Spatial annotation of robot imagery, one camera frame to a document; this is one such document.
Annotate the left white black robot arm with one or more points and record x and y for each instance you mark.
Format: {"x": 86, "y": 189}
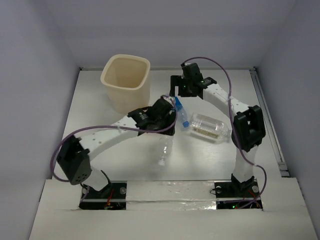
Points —
{"x": 76, "y": 153}

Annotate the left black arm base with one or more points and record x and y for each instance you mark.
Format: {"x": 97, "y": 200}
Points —
{"x": 111, "y": 197}

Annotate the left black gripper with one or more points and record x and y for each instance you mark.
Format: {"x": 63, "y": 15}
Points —
{"x": 169, "y": 116}

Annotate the cream plastic waste bin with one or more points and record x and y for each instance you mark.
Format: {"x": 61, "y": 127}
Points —
{"x": 127, "y": 82}

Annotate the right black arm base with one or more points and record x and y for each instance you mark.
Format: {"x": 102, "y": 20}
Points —
{"x": 232, "y": 195}

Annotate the shiny tape strip front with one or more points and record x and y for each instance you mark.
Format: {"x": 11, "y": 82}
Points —
{"x": 170, "y": 195}

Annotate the large clear square bottle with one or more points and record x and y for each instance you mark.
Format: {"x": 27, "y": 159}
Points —
{"x": 209, "y": 128}

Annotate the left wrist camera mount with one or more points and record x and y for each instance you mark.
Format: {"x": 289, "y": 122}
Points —
{"x": 169, "y": 99}

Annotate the clear crushed label-free bottle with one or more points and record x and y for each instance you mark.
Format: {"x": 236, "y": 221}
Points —
{"x": 164, "y": 149}

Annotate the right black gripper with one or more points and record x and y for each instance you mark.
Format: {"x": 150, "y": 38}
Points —
{"x": 178, "y": 80}

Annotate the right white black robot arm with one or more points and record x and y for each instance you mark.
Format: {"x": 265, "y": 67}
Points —
{"x": 247, "y": 122}

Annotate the aluminium rail right edge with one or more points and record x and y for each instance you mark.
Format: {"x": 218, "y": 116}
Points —
{"x": 284, "y": 171}

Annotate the blue label bottle blue cap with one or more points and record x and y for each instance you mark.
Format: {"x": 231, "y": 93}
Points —
{"x": 182, "y": 117}

